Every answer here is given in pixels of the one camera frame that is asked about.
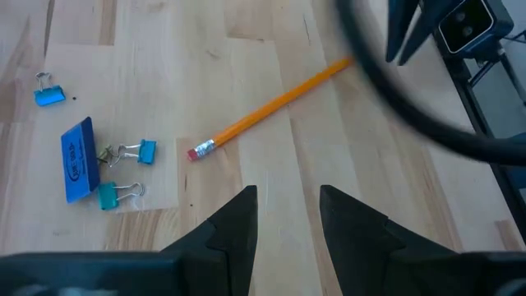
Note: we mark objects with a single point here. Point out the small dark binder clip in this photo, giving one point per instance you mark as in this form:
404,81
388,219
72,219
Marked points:
106,154

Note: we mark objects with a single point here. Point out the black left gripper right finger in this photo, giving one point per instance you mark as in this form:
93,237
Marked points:
361,246

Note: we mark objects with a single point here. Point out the blue eraser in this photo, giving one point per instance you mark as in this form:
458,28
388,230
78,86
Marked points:
80,164

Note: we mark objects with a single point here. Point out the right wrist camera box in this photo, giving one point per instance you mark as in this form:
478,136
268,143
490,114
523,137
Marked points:
466,24

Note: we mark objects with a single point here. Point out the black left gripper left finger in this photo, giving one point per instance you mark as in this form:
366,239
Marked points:
230,246

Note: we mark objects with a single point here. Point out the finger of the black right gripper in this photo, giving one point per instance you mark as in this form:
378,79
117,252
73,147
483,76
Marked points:
400,24
419,39

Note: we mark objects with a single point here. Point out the yellow pencil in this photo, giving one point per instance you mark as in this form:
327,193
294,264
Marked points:
267,107

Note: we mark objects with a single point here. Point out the blue binder clip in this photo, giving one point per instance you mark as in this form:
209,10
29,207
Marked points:
147,152
49,96
107,196

